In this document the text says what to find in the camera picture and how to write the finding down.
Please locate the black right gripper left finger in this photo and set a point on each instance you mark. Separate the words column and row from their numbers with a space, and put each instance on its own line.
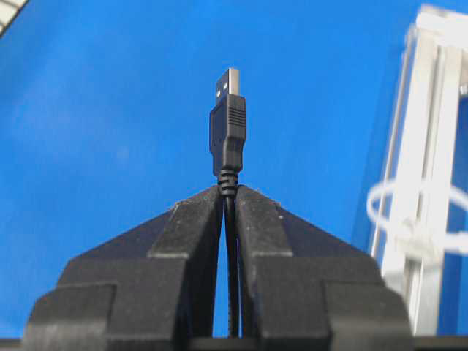
column 151, row 288

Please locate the silver aluminium extrusion frame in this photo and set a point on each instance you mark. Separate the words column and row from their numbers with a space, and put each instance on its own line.
column 420, row 156

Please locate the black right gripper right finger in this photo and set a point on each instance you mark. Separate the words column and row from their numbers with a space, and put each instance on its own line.
column 303, row 289

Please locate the white zip tie loop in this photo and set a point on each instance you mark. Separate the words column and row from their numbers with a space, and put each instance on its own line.
column 415, row 239

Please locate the blue table cloth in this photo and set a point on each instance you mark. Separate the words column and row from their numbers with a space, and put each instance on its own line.
column 105, row 118

